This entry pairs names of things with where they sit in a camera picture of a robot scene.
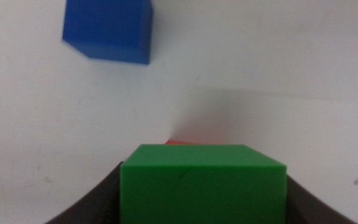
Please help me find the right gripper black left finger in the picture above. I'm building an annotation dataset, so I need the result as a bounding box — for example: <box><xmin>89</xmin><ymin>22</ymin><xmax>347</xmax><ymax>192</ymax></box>
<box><xmin>44</xmin><ymin>161</ymin><xmax>122</xmax><ymax>224</ymax></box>

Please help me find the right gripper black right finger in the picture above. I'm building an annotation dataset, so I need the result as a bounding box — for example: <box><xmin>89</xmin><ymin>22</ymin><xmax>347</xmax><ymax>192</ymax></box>
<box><xmin>285</xmin><ymin>175</ymin><xmax>358</xmax><ymax>224</ymax></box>

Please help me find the red cube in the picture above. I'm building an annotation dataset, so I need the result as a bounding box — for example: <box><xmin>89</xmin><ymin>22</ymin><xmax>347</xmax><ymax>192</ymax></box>
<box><xmin>165</xmin><ymin>140</ymin><xmax>198</xmax><ymax>146</ymax></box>

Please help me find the green cube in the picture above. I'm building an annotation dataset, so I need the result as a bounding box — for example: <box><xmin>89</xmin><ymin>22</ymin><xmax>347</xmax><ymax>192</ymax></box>
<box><xmin>119</xmin><ymin>144</ymin><xmax>288</xmax><ymax>224</ymax></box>

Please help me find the blue cube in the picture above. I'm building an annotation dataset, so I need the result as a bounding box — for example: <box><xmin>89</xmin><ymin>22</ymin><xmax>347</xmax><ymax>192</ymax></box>
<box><xmin>62</xmin><ymin>0</ymin><xmax>154</xmax><ymax>65</ymax></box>

